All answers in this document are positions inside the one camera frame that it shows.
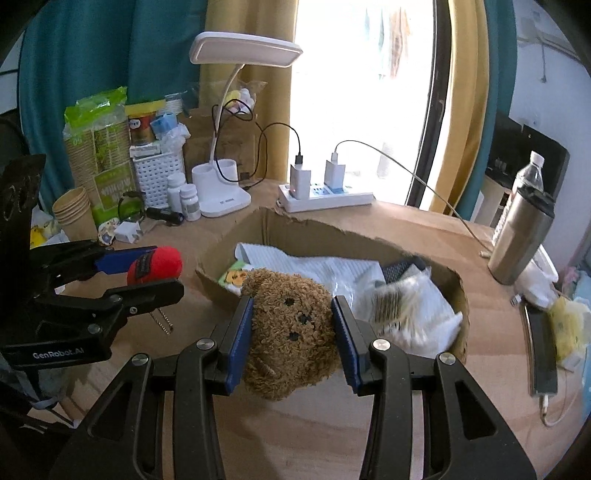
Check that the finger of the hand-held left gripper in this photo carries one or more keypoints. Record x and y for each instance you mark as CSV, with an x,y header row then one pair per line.
x,y
152,295
120,261

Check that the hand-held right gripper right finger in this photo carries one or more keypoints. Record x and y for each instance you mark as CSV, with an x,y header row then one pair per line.
x,y
345,341

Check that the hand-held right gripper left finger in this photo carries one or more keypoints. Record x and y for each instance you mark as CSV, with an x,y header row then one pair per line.
x,y
240,341

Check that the brown teddy bear plush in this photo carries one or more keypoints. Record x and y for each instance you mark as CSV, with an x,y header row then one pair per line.
x,y
291,332

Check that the white striped towel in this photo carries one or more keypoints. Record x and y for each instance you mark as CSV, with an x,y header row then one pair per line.
x,y
415,314

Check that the brown cardboard box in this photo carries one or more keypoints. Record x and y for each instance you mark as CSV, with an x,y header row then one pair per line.
x,y
304,235

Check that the round printed badge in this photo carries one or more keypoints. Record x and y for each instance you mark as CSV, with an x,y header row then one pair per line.
x,y
106,235

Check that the white plug adapter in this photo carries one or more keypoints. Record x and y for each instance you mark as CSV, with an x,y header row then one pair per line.
x,y
128,231

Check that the black wrist watch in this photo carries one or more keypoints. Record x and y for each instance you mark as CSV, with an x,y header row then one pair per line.
x,y
131,205

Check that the small black device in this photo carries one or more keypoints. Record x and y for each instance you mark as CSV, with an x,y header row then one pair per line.
x,y
164,216

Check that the yellow green printed packet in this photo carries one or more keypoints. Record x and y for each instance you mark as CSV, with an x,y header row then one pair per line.
x,y
233,277

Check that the stack of brown paper cups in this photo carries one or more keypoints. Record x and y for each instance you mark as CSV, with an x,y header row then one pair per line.
x,y
74,212

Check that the white waffle cloth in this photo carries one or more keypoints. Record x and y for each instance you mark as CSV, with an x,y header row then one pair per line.
x,y
314,270

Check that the white perforated basket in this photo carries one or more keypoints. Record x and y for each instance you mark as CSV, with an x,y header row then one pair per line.
x,y
157,177

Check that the dark grey dotted socks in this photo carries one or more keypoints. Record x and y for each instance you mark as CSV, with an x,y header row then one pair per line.
x,y
404,266

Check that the green pack of paper cups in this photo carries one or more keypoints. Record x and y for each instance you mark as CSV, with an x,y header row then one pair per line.
x,y
99,147

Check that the white power strip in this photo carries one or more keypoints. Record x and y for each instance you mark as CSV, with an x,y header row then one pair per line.
x,y
341,199

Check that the brown paper bag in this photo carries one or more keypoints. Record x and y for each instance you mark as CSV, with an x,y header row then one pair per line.
x,y
203,138

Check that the black smartphone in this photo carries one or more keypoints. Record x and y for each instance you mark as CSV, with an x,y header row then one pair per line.
x,y
545,350

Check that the clear bag of small toys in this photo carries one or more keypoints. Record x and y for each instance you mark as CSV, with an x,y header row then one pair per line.
x,y
240,99

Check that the clear plastic food container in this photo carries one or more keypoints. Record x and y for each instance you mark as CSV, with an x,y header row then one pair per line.
x,y
538,277

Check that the stainless steel tumbler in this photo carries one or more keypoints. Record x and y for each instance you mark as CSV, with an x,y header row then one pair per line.
x,y
519,235

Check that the white side cabinet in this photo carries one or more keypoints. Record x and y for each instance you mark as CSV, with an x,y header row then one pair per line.
x,y
494,201

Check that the teal curtain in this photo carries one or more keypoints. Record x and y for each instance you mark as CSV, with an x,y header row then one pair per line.
x,y
92,50
496,69

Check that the yellow curtain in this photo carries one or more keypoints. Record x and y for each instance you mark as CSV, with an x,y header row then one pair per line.
x,y
249,92
464,115

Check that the yellow tissue pack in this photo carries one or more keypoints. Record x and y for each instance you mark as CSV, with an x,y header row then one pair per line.
x,y
570,327

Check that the white desk lamp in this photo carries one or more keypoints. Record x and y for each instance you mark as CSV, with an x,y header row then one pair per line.
x,y
244,48

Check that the clear plastic water bottle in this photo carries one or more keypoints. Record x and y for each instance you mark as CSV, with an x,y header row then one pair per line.
x,y
531,173

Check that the black monitor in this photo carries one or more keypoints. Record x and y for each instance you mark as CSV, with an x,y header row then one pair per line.
x,y
531,143

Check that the hanging teal towel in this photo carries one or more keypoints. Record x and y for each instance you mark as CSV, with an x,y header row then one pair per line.
x,y
376,41

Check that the hanging orange towel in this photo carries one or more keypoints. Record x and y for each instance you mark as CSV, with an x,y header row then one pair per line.
x,y
400,41

